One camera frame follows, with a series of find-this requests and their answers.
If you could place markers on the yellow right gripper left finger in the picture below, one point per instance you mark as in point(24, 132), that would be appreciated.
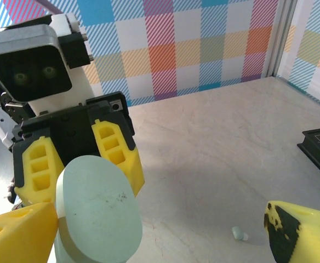
point(17, 235)

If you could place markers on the aluminium left corner post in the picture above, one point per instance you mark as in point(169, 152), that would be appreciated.
point(279, 41)

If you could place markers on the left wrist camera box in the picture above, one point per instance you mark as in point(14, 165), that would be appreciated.
point(28, 68)

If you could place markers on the green earbud charging case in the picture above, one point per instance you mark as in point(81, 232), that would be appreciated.
point(99, 202)

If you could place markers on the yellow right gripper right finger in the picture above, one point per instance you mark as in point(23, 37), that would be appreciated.
point(313, 238)

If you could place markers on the small green earbud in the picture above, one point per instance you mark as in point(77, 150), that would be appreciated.
point(238, 233)

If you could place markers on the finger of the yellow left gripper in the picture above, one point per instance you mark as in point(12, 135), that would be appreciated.
point(130, 170)
point(25, 170)

